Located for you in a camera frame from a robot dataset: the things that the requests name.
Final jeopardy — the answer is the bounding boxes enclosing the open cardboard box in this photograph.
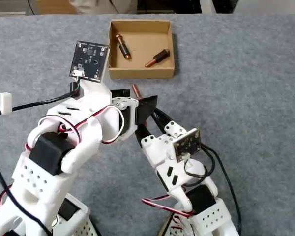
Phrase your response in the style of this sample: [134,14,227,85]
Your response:
[108,19,176,79]

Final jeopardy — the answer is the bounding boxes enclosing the copper bolt with black sleeve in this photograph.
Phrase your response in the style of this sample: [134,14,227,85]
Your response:
[116,34,133,60]
[144,49,171,68]

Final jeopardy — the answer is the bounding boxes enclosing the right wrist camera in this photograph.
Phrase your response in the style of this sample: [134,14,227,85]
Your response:
[173,127,203,163]

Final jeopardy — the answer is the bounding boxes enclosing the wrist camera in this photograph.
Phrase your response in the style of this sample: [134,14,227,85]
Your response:
[173,127,203,163]
[68,40,111,85]

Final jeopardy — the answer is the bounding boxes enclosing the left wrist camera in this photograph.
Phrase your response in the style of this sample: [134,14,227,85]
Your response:
[68,40,111,85]

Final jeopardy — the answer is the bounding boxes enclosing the black cable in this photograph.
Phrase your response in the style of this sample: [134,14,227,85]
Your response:
[0,82,81,236]
[183,145,242,235]

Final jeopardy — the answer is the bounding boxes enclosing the white cable clip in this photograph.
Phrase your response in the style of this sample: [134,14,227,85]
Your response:
[0,92,13,116]

